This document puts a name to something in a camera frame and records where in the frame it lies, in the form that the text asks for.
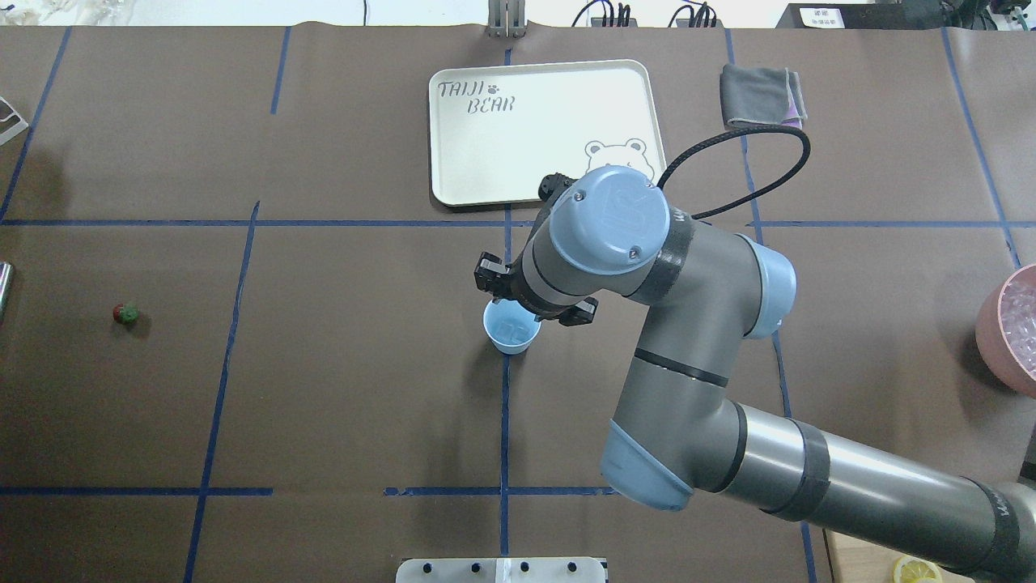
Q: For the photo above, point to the steel muddler rod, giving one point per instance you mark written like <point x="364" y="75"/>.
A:
<point x="6" y="283"/>

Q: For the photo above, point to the lemon slices row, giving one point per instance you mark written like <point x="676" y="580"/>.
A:
<point x="910" y="569"/>

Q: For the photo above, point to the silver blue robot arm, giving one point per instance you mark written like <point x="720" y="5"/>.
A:
<point x="676" y="431"/>

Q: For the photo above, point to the grey purple folded cloth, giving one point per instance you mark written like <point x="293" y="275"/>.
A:
<point x="757" y="96"/>

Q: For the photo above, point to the white cup rack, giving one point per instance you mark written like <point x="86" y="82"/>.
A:
<point x="12" y="123"/>

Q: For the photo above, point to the wooden cutting board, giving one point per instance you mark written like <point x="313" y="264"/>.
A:
<point x="855" y="560"/>

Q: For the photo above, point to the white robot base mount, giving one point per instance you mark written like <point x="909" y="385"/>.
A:
<point x="504" y="569"/>

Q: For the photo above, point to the cream bear serving tray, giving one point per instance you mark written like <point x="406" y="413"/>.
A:
<point x="496" y="131"/>

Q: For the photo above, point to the aluminium frame post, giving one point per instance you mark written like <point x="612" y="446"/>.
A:
<point x="506" y="19"/>

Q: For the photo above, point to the pink bowl of ice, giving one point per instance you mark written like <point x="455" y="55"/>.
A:
<point x="1005" y="331"/>

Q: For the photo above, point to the red strawberry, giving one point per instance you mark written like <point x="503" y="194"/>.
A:
<point x="126" y="314"/>

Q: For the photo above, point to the light blue plastic cup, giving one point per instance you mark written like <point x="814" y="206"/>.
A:
<point x="510" y="327"/>

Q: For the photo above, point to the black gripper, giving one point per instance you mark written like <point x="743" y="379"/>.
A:
<point x="490" y="274"/>

